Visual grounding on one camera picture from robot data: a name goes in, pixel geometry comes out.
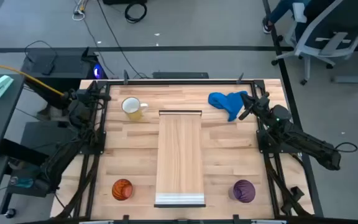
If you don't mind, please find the wooden shelf with black legs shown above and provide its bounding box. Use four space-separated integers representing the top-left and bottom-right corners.
154 109 207 208

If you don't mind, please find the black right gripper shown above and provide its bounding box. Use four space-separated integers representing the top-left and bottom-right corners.
238 91 273 121

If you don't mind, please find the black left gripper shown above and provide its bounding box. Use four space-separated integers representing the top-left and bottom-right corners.
68 88 112 108

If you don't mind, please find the black power strip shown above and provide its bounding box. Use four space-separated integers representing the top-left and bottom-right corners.
152 72 209 80

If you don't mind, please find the black computer tower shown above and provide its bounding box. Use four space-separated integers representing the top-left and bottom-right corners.
20 47 109 91

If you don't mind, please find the orange ribbed cup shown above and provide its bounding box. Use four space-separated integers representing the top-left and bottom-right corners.
111 178 134 202

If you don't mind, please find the person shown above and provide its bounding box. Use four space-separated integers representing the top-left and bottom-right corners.
262 0 335 35

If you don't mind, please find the grey office chair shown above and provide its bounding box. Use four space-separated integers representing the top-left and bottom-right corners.
271 0 358 86

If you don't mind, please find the purple ribbed cup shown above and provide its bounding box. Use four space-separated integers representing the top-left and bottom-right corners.
227 179 257 204

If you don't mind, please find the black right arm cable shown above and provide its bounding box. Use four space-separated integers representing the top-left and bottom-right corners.
334 141 358 154

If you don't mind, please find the teal device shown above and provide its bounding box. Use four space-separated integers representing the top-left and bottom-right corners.
9 176 34 189

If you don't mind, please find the coiled black cable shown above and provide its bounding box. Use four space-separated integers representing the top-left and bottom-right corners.
124 2 148 24

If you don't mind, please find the black metal table frame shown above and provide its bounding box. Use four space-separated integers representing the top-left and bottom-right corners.
54 73 315 224

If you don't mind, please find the long black floor cable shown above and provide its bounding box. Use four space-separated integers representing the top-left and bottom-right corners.
96 0 150 80

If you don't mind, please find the blue cloth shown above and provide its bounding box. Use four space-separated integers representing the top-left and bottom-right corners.
208 90 249 123

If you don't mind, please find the mint green stapler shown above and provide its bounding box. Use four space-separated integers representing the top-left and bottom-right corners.
0 75 14 100

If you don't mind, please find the yellow cable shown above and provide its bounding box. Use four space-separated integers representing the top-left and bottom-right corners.
0 59 65 96

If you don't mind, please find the white cable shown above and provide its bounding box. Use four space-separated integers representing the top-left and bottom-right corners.
71 0 87 22

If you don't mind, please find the yellow mug with white handle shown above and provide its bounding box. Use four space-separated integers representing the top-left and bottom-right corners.
121 96 150 122

